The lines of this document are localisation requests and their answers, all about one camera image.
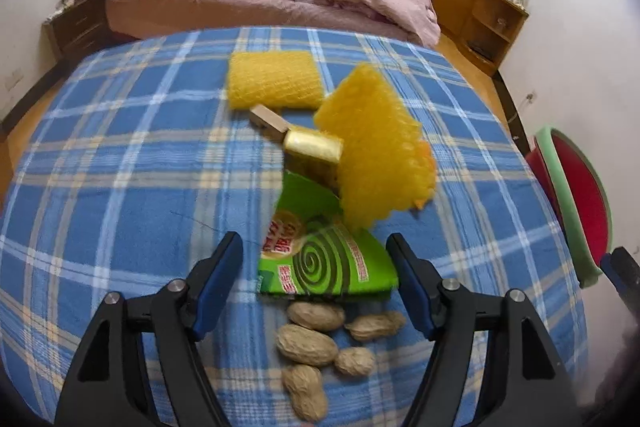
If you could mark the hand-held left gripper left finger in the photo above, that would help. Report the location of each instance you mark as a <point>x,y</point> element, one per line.
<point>217,287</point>

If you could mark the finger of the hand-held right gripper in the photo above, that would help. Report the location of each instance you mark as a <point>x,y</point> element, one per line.
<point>622,274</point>

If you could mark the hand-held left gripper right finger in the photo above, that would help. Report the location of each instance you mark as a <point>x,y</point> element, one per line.
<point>410,287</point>

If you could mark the peanut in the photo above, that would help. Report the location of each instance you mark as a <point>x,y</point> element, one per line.
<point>307,346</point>
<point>316,317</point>
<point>355,362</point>
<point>375,326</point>
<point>305,392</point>

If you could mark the green printed packet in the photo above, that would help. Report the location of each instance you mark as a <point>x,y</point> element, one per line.
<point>325,267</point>

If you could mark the red basin with green rim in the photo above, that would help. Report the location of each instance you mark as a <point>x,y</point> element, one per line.
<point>580,187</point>

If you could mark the yellow foam net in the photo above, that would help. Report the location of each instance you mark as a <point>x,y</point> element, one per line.
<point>270,79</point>
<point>370,142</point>

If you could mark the gold box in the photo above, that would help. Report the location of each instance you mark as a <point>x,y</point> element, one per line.
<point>312,144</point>

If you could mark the beige cardboard box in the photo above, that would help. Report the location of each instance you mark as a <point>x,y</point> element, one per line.
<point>267,119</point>

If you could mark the blue plaid blanket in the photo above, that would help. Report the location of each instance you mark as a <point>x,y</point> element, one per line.
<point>125,157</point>

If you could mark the light wooden cabinet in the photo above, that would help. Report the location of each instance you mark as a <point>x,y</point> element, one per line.
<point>460,2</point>

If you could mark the dark wooden nightstand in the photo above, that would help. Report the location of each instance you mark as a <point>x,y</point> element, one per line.
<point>77,27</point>

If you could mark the small white wall socket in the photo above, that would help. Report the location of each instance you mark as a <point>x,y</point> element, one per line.
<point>531,96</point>

